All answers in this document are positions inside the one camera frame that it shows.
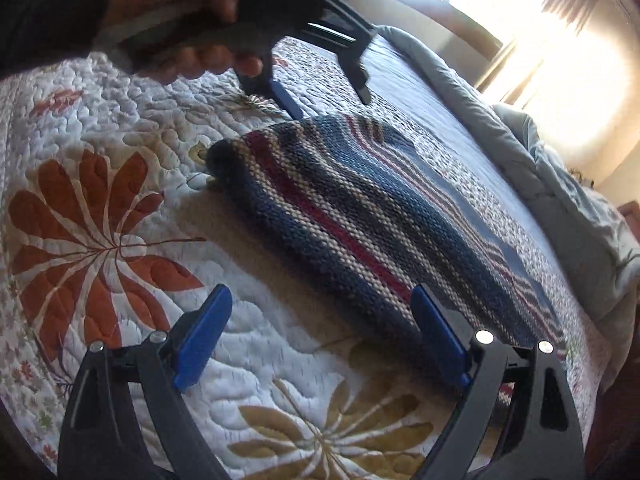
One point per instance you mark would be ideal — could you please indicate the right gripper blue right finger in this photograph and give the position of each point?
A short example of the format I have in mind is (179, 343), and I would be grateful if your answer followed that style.
(446, 336)

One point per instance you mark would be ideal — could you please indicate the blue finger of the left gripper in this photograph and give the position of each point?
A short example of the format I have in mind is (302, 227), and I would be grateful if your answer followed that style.
(356, 74)
(284, 100)

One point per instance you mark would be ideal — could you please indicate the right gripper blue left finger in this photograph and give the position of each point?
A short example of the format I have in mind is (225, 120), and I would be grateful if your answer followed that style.
(195, 335)

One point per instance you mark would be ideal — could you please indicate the blue striped knit sweater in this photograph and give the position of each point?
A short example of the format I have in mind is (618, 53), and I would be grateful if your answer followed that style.
(350, 201)

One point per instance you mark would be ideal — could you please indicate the floral quilted bedspread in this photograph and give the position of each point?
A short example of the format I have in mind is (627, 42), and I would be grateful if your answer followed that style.
(112, 228)

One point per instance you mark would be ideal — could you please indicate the grey rumpled duvet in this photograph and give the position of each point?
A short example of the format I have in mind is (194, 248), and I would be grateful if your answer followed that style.
(590, 238)

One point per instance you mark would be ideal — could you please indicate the beige window curtain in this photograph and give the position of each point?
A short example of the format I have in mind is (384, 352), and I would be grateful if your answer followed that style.
(563, 47)

